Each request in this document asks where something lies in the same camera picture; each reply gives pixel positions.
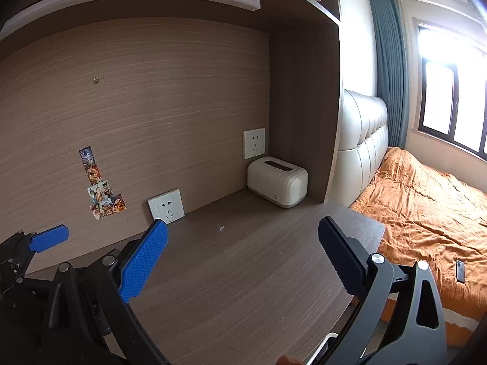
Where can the dark framed window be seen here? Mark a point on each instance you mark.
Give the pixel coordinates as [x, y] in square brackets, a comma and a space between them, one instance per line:
[437, 99]

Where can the bed with orange sheet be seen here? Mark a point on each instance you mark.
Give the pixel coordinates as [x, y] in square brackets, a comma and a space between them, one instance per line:
[418, 216]

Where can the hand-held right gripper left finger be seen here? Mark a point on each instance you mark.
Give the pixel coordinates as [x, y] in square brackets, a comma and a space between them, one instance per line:
[144, 258]

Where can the grey blue curtain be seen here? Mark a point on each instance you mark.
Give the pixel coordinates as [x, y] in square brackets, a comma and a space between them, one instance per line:
[388, 64]

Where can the beige tissue box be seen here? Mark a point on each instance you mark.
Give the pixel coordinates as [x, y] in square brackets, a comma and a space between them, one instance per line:
[274, 182]

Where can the person's right hand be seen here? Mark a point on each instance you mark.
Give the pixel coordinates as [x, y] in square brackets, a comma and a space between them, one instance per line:
[287, 361]

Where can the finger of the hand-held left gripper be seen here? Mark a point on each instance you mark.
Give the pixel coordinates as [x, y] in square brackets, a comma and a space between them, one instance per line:
[49, 238]

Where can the black phone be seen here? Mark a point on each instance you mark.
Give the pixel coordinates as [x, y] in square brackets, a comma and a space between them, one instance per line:
[460, 272]

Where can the large white wall socket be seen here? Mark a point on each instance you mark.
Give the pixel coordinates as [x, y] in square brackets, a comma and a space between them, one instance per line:
[165, 203]

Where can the strip of picture stickers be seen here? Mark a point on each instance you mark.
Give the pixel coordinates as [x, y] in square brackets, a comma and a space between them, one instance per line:
[99, 197]

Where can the wooden cabinet side panel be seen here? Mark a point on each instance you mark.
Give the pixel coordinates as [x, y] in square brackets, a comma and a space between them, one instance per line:
[304, 102]

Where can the white bed sheet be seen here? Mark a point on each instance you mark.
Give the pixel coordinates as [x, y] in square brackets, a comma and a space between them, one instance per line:
[460, 319]

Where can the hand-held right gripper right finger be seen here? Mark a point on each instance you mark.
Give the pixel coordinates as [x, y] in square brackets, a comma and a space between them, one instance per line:
[342, 258]

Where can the small white wall socket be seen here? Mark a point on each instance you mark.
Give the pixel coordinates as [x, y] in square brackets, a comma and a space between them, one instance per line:
[254, 142]

